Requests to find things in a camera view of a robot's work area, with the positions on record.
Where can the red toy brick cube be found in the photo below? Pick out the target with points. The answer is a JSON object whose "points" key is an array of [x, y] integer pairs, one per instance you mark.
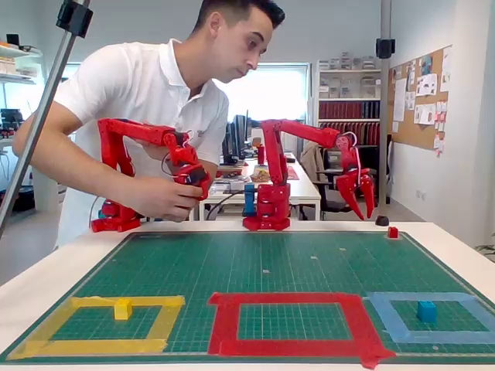
{"points": [[393, 232]]}

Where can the red leader robot arm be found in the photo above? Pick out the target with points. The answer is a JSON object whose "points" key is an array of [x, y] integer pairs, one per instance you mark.
{"points": [[116, 131]]}

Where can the red follower robot arm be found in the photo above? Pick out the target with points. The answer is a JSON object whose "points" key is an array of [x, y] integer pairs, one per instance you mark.
{"points": [[272, 166]]}

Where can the man's right forearm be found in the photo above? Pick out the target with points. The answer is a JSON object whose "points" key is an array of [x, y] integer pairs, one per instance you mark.
{"points": [[77, 166]]}

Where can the blue toy brick cube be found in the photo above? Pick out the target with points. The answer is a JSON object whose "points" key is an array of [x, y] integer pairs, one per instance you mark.
{"points": [[426, 312]]}

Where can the blue tape square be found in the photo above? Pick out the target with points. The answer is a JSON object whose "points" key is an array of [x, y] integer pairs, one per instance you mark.
{"points": [[421, 337]]}

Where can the red tape square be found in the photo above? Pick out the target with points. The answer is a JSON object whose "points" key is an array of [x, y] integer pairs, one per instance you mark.
{"points": [[224, 324]]}

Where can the yellow toy brick cube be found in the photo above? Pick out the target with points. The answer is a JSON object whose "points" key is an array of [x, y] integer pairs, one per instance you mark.
{"points": [[123, 310]]}

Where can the yellow tape square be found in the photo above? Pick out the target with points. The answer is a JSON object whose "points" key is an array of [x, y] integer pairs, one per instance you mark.
{"points": [[96, 346]]}

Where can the man's right hand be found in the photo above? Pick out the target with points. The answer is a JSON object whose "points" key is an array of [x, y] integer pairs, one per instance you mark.
{"points": [[162, 199]]}

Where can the man's left hand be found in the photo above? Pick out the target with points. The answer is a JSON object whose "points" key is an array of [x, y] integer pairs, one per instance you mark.
{"points": [[154, 150]]}

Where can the black office chair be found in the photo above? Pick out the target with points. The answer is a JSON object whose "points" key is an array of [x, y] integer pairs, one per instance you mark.
{"points": [[332, 197]]}

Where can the black round knob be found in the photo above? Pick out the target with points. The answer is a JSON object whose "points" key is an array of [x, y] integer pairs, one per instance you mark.
{"points": [[382, 221]]}

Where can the white office desk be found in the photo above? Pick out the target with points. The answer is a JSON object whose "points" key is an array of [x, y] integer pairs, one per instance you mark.
{"points": [[305, 193]]}

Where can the beige jacket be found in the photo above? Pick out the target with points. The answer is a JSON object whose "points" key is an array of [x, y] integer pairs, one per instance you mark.
{"points": [[309, 158]]}

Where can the white bookshelf with binders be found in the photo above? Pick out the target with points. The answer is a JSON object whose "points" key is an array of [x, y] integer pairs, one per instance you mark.
{"points": [[348, 112]]}

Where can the vertical metal pole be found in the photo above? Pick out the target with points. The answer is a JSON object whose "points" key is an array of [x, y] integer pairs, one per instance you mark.
{"points": [[384, 116]]}

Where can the cork pin board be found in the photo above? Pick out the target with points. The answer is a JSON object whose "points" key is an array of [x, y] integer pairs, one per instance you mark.
{"points": [[410, 131]]}

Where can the wide bright window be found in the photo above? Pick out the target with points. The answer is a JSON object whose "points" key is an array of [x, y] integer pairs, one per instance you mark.
{"points": [[278, 92]]}

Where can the black computer monitor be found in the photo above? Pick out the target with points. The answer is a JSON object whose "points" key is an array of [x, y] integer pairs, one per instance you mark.
{"points": [[228, 145], [240, 135]]}

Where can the green cutting mat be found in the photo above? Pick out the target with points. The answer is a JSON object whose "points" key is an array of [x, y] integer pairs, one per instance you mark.
{"points": [[247, 266]]}

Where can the green potted plant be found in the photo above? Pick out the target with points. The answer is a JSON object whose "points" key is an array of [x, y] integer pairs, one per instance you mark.
{"points": [[488, 249]]}

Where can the black pole clamp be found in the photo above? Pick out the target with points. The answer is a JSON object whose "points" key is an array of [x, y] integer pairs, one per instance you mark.
{"points": [[73, 17], [385, 48]]}

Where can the man in white polo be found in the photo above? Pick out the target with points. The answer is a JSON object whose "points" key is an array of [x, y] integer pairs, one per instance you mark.
{"points": [[135, 85]]}

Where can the slanted metal pole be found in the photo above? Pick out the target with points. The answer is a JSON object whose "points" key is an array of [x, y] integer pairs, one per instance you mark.
{"points": [[40, 116]]}

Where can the white wall shelf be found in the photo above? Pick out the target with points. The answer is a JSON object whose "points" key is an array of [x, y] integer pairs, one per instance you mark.
{"points": [[19, 52]]}

